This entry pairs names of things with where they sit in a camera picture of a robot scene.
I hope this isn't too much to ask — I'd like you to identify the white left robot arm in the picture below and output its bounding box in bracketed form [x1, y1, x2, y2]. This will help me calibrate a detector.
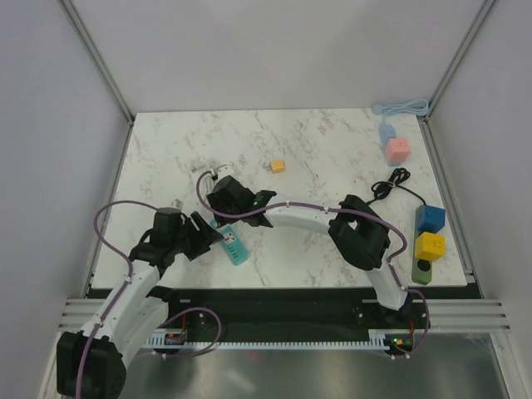
[57, 208, 224, 398]

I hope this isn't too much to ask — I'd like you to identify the white charger plug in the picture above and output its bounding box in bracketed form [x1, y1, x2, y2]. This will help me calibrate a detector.
[214, 165, 233, 179]

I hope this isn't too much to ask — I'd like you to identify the light blue power strip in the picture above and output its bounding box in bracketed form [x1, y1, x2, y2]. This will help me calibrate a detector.
[378, 123, 397, 149]

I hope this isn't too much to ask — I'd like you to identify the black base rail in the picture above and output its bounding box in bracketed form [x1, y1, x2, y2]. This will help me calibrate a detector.
[85, 284, 485, 346]

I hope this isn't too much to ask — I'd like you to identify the yellow cube socket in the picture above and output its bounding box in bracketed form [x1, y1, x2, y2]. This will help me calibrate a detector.
[414, 232, 446, 262]

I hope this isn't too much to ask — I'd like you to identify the pink cube socket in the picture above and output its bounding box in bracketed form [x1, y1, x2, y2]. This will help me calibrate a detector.
[385, 137, 411, 165]

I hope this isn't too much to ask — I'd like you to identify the green power strip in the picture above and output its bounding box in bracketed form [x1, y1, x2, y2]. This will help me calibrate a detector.
[411, 205, 432, 285]

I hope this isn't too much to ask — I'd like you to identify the yellow plug adapter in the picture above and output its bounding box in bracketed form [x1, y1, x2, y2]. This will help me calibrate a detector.
[269, 159, 286, 174]

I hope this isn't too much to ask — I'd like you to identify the teal power strip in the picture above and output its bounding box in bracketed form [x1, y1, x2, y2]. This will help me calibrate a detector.
[210, 219, 249, 266]

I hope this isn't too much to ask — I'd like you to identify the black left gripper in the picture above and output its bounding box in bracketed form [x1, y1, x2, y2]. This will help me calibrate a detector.
[170, 212, 223, 261]

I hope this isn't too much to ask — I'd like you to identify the white cable duct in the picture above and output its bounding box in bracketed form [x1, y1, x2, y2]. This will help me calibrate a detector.
[141, 329, 411, 351]

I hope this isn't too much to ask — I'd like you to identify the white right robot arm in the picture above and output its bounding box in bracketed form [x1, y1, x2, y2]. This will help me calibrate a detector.
[196, 175, 411, 328]

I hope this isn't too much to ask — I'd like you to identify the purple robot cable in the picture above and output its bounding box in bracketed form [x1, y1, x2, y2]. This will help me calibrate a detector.
[76, 200, 224, 396]

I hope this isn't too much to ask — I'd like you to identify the light blue coiled cable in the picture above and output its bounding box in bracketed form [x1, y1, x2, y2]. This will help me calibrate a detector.
[372, 98, 429, 118]

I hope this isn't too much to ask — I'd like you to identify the black cable with plug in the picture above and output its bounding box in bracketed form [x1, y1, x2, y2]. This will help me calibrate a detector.
[363, 166, 429, 207]

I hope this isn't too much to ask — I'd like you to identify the blue cube socket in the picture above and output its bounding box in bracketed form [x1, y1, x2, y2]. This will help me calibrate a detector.
[415, 205, 446, 234]

